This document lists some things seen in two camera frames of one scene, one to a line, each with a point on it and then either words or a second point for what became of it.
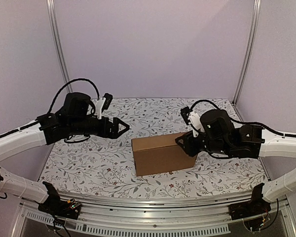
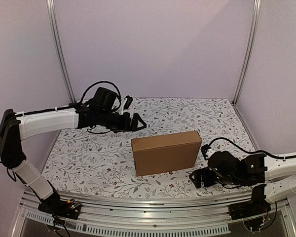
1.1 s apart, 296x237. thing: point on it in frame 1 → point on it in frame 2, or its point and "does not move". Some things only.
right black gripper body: (190, 143) → (203, 179)
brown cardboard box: (160, 154) does not move
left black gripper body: (103, 131) → (121, 126)
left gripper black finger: (116, 121) → (134, 122)
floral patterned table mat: (102, 166) does not move
